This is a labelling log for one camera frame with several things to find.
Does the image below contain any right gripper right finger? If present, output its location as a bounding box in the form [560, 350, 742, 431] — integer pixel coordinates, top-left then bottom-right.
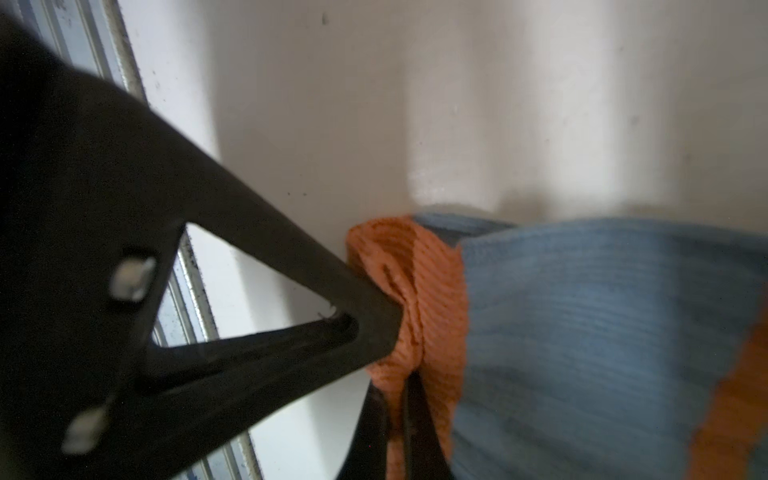
[337, 373, 453, 479]

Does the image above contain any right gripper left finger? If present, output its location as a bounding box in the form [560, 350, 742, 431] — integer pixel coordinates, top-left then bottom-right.
[1, 16, 401, 479]

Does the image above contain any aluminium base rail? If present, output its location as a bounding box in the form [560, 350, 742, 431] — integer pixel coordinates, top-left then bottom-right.
[1, 0, 262, 479]

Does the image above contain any blue orange striped sock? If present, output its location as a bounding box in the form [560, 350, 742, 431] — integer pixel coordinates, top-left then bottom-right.
[346, 215, 767, 479]

